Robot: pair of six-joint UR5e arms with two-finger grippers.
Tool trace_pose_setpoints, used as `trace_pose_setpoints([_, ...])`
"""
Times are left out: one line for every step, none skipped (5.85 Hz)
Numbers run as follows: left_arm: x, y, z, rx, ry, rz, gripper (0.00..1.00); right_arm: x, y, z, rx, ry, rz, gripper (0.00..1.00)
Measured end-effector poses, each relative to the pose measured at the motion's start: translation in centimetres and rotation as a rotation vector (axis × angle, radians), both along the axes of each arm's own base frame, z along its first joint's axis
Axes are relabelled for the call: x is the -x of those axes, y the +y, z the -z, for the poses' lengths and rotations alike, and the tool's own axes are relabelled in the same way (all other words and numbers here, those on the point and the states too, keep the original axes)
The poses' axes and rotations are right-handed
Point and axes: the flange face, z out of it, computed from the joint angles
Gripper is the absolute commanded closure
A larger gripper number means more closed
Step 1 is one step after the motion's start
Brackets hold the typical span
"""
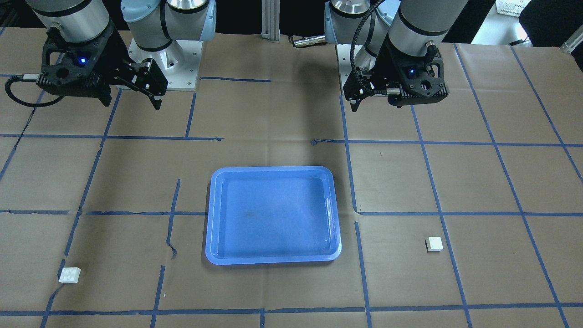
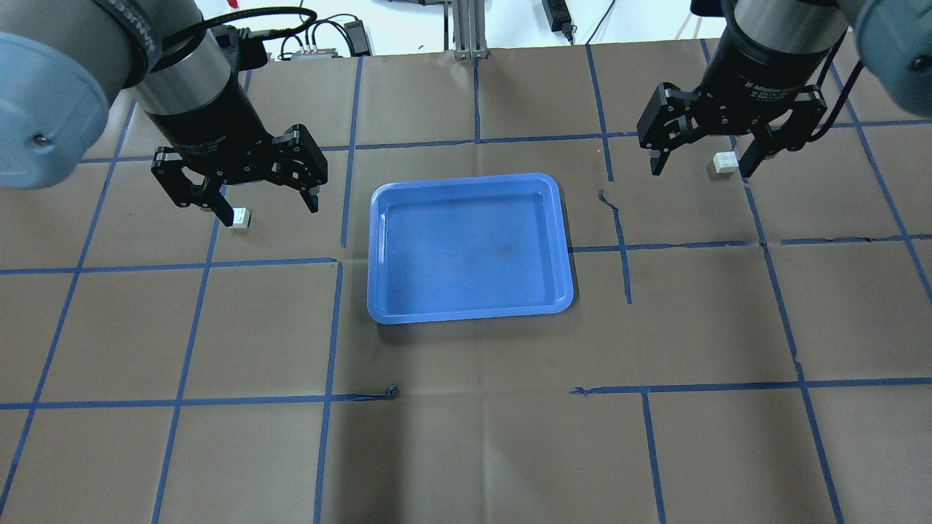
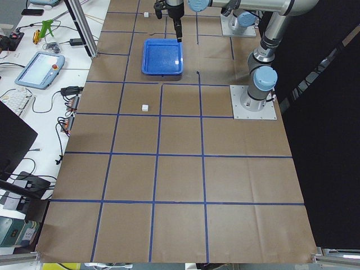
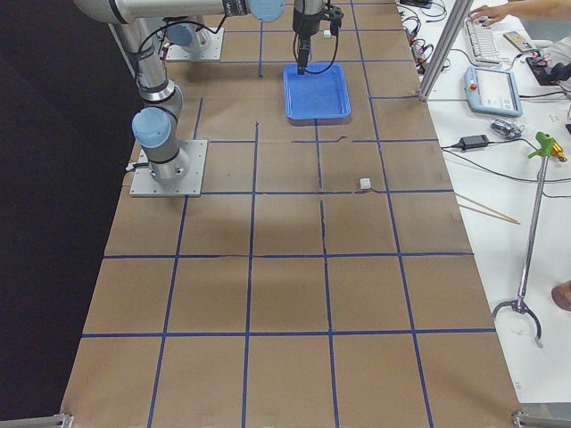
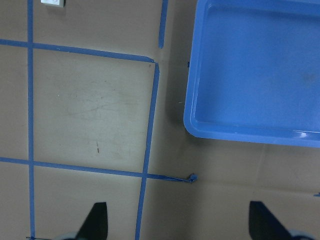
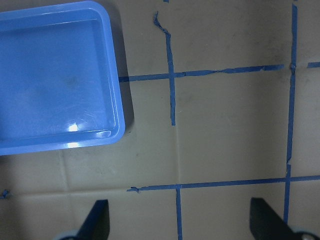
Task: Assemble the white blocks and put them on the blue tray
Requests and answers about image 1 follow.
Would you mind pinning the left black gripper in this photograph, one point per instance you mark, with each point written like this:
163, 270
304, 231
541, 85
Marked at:
381, 64

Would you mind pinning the white basket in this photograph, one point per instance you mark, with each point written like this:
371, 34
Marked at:
511, 7

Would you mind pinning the metal cylinder connector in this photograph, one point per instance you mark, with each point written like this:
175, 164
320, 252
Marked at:
307, 41

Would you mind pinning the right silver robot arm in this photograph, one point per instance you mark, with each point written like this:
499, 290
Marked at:
161, 29

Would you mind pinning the white square block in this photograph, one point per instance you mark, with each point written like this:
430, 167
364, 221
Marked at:
434, 244

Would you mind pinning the aluminium frame post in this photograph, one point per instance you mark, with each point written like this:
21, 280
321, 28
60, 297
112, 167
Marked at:
270, 17

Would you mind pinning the white block with studs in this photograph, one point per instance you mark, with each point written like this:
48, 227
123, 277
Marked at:
70, 275

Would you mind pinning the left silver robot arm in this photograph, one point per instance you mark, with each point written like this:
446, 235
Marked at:
408, 23

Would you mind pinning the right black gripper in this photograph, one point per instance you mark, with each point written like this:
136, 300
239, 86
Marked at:
115, 51

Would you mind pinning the blue plastic tray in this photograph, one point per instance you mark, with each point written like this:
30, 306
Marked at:
264, 215

